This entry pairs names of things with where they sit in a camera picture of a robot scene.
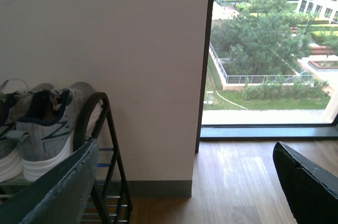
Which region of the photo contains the grey sneaker one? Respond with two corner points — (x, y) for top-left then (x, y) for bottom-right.
(6, 82), (95, 182)
(0, 78), (54, 183)

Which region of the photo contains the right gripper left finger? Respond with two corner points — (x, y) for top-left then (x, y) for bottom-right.
(1, 139), (99, 223)

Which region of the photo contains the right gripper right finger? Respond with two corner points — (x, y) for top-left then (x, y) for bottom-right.
(273, 142), (337, 223)

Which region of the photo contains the black metal shoe rack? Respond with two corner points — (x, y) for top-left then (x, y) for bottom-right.
(0, 92), (133, 224)

